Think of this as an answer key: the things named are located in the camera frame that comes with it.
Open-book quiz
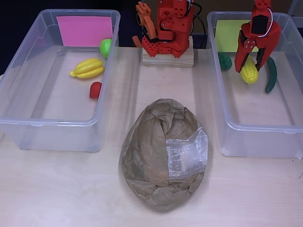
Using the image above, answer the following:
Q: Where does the dark green bumpy toy vegetable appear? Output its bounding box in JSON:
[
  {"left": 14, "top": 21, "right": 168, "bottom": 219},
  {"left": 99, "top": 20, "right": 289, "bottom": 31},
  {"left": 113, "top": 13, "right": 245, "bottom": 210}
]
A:
[{"left": 217, "top": 52, "right": 232, "bottom": 71}]

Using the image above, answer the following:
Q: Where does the dark green toy cucumber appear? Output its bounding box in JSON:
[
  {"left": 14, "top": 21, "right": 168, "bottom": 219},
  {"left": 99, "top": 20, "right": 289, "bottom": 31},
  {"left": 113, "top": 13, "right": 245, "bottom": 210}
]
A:
[{"left": 264, "top": 57, "right": 277, "bottom": 94}]

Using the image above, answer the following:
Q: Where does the yellow toy corn cob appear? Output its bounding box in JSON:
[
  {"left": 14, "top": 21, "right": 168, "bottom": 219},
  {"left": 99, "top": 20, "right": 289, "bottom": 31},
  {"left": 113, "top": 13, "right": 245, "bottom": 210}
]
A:
[{"left": 240, "top": 55, "right": 259, "bottom": 85}]

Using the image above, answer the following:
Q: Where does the light green toy apple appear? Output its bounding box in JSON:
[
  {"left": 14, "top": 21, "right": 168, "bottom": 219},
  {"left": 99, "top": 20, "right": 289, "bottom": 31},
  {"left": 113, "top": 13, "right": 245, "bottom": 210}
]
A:
[{"left": 99, "top": 38, "right": 112, "bottom": 59}]

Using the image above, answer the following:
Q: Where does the red toy tomato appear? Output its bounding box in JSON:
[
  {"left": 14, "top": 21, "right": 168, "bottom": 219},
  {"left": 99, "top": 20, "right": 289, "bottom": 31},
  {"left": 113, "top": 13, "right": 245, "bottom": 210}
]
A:
[{"left": 89, "top": 81, "right": 102, "bottom": 99}]

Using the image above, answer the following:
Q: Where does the yellow toy banana bunch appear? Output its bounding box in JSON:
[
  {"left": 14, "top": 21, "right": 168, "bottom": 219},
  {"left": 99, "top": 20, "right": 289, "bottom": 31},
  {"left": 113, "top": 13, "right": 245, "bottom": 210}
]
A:
[{"left": 70, "top": 58, "right": 105, "bottom": 79}]

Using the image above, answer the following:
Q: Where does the clear plastic bin yellow note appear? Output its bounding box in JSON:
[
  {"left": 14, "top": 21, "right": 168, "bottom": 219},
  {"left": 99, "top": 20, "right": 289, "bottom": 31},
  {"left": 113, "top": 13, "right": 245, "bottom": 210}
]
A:
[{"left": 206, "top": 11, "right": 303, "bottom": 158}]

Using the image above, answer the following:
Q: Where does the clear plastic bin pink note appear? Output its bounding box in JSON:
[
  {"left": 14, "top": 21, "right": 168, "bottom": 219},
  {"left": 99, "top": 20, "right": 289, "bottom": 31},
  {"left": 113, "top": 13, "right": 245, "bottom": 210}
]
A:
[{"left": 0, "top": 9, "right": 121, "bottom": 152}]

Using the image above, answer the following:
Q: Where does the yellow paper note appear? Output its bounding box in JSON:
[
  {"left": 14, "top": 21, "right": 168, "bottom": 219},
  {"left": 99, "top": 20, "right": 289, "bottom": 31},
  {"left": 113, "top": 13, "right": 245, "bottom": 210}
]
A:
[{"left": 214, "top": 19, "right": 259, "bottom": 53}]

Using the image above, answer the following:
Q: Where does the wooden base block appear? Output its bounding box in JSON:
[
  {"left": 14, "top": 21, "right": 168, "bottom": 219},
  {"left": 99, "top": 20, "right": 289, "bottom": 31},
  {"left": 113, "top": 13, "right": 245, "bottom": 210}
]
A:
[{"left": 142, "top": 35, "right": 195, "bottom": 69}]

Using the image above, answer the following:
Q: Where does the orange printed robot part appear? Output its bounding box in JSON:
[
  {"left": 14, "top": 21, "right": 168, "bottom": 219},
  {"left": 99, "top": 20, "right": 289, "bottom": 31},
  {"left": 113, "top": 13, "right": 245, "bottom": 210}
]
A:
[{"left": 132, "top": 1, "right": 157, "bottom": 48}]

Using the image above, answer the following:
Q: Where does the brown paper bag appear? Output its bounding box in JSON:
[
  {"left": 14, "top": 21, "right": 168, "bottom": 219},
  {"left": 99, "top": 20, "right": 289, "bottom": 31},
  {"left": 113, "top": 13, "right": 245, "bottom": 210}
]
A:
[{"left": 119, "top": 98, "right": 210, "bottom": 212}]

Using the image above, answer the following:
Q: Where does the pink paper note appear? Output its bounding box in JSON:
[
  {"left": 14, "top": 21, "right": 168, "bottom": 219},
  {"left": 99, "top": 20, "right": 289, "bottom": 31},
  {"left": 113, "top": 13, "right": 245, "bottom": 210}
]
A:
[{"left": 56, "top": 16, "right": 113, "bottom": 47}]

